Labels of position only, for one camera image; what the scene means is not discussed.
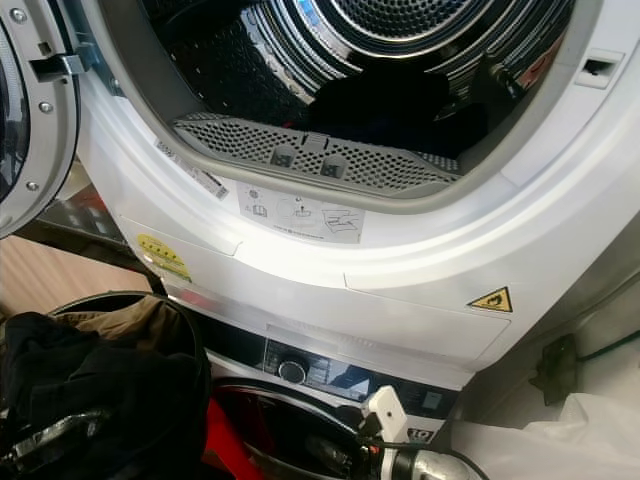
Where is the round glass dryer door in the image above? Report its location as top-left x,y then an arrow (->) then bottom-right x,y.
0,0 -> 82,241

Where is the steel dryer drum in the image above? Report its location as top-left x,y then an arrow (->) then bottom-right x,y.
145,0 -> 576,159

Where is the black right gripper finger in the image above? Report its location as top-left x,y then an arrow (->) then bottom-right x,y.
305,435 -> 361,476

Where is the black garment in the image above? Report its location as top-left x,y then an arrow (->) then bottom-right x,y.
0,312 -> 211,480

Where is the white barcode sticker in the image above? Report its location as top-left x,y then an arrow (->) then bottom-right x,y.
155,138 -> 229,199

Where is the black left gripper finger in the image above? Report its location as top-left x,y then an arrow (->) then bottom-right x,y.
8,412 -> 111,471

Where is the black washer control knob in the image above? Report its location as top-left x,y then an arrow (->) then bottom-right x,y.
278,359 -> 308,387

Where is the brown garment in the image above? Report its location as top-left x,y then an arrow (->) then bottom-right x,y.
55,295 -> 187,353

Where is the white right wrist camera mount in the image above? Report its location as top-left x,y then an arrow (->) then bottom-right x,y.
360,385 -> 409,442

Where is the dark glossy shelf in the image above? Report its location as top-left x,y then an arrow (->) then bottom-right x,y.
25,170 -> 161,291

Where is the white pictogram instruction sticker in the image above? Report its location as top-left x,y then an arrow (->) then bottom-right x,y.
238,180 -> 366,244

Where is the yellow energy label sticker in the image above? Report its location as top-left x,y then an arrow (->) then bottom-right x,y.
136,234 -> 193,283

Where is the black door latch hook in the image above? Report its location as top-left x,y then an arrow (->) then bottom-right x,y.
30,54 -> 87,82

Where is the dark clothes pile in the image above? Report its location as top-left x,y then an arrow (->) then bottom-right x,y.
305,65 -> 461,153

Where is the dark wall bracket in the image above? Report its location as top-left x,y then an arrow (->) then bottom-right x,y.
532,333 -> 584,406

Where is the light wooden panel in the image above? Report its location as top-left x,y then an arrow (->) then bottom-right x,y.
0,236 -> 131,323

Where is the black round laundry basket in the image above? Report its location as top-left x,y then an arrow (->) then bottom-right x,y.
50,290 -> 214,480

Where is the dark green wall cable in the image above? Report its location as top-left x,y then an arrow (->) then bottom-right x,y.
575,338 -> 640,367

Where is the white tumble dryer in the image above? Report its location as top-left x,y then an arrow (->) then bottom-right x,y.
75,0 -> 640,391

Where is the yellow triangle warning sticker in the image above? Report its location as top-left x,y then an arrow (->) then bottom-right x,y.
467,287 -> 514,314

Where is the white front-load washing machine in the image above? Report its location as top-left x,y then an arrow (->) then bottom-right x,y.
190,318 -> 473,480

